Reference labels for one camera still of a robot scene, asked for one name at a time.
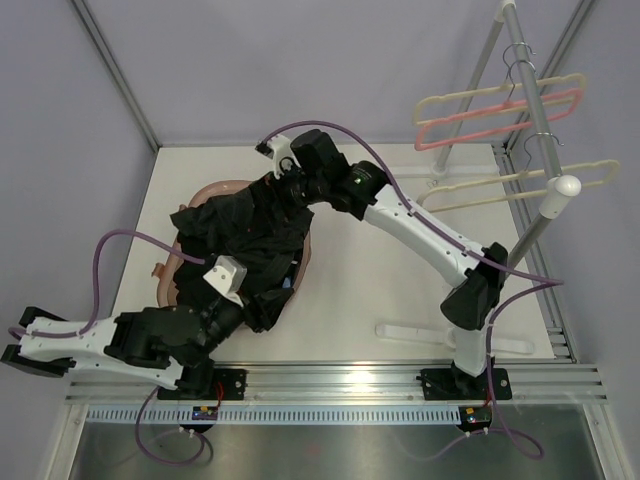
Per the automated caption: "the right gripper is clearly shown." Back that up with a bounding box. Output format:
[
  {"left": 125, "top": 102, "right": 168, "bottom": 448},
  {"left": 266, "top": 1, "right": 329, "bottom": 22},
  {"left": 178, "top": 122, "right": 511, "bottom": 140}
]
[{"left": 250, "top": 158, "right": 328, "bottom": 235}]

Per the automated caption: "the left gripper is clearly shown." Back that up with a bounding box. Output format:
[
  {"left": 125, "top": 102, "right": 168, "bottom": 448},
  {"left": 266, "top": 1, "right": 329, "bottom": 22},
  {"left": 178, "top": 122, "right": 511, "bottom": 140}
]
[{"left": 187, "top": 274, "right": 294, "bottom": 369}]

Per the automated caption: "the dark striped shirt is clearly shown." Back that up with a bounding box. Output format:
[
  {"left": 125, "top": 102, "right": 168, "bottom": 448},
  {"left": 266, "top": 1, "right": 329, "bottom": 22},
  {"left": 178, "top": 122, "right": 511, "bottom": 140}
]
[{"left": 189, "top": 183, "right": 313, "bottom": 317}]

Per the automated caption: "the black shirt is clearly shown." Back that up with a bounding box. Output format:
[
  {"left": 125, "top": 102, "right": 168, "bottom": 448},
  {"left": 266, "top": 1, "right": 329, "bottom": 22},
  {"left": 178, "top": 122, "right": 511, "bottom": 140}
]
[{"left": 169, "top": 199, "right": 251, "bottom": 306}]

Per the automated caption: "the pink hanger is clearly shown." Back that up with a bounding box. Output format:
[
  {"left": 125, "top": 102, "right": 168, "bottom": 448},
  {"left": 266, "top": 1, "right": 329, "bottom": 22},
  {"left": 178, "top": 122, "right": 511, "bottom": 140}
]
[{"left": 414, "top": 81, "right": 576, "bottom": 151}]

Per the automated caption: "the hanger wire hook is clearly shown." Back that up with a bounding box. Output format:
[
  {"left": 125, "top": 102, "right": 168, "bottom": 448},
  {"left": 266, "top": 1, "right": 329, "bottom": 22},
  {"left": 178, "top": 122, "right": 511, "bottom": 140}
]
[
  {"left": 414, "top": 132, "right": 622, "bottom": 214},
  {"left": 413, "top": 44, "right": 589, "bottom": 126}
]

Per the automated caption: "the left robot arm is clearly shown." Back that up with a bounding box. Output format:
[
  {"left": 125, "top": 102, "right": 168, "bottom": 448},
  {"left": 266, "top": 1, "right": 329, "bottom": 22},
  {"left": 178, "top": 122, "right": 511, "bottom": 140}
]
[{"left": 1, "top": 288, "right": 294, "bottom": 399}]

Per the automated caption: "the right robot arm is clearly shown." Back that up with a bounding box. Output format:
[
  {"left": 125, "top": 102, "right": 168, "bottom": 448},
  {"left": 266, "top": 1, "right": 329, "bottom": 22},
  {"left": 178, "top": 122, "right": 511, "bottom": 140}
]
[{"left": 256, "top": 129, "right": 507, "bottom": 400}]

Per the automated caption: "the pink translucent plastic basin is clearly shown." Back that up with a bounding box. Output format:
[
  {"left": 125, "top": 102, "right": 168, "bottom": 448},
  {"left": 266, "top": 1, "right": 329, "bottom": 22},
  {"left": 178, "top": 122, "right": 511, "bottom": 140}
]
[{"left": 151, "top": 180, "right": 311, "bottom": 307}]

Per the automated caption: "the white clothes rack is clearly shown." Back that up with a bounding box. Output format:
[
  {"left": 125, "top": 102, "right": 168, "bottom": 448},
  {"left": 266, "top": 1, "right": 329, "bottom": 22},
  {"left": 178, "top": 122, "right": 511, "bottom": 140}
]
[{"left": 373, "top": 0, "right": 584, "bottom": 356}]

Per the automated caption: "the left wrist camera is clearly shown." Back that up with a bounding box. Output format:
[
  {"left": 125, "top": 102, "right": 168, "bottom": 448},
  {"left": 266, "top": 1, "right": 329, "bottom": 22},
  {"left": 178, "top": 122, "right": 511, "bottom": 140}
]
[{"left": 203, "top": 255, "right": 247, "bottom": 306}]

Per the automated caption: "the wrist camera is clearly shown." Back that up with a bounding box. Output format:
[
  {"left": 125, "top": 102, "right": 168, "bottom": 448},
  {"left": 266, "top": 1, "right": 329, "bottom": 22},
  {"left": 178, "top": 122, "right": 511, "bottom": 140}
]
[
  {"left": 203, "top": 255, "right": 247, "bottom": 306},
  {"left": 255, "top": 134, "right": 295, "bottom": 179}
]

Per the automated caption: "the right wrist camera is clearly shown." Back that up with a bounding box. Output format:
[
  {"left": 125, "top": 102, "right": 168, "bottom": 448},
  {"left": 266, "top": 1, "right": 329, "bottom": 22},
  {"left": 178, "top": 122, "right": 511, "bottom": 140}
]
[{"left": 255, "top": 134, "right": 295, "bottom": 179}]

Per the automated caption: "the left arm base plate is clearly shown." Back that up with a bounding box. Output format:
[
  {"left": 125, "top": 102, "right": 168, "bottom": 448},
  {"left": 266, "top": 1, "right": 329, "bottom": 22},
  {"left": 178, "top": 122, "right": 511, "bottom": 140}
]
[{"left": 157, "top": 367, "right": 247, "bottom": 401}]

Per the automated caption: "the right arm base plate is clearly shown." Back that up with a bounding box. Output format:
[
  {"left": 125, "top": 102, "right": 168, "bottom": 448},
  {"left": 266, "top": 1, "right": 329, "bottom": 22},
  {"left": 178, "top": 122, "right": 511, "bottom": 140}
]
[{"left": 416, "top": 364, "right": 513, "bottom": 401}]

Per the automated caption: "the light blue cable duct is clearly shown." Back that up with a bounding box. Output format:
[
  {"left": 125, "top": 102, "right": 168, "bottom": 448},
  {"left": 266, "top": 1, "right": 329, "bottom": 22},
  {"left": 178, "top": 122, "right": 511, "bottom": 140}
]
[{"left": 86, "top": 405, "right": 461, "bottom": 425}]

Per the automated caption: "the aluminium mounting rail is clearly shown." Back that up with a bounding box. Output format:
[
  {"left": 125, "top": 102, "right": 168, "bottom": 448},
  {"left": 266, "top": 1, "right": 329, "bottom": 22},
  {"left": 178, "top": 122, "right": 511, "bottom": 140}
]
[{"left": 64, "top": 362, "right": 607, "bottom": 405}]

